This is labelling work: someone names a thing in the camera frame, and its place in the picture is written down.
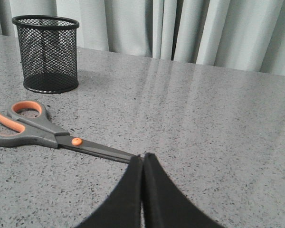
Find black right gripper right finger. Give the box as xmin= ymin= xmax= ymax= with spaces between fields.
xmin=143 ymin=153 xmax=222 ymax=228

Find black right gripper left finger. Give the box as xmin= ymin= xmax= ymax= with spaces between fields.
xmin=78 ymin=156 xmax=143 ymax=228

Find grey orange scissors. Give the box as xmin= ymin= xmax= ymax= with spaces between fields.
xmin=0 ymin=100 xmax=134 ymax=163

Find black mesh pen holder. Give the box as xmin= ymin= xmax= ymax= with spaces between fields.
xmin=12 ymin=15 xmax=79 ymax=94

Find grey curtain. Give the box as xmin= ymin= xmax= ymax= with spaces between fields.
xmin=0 ymin=0 xmax=285 ymax=76

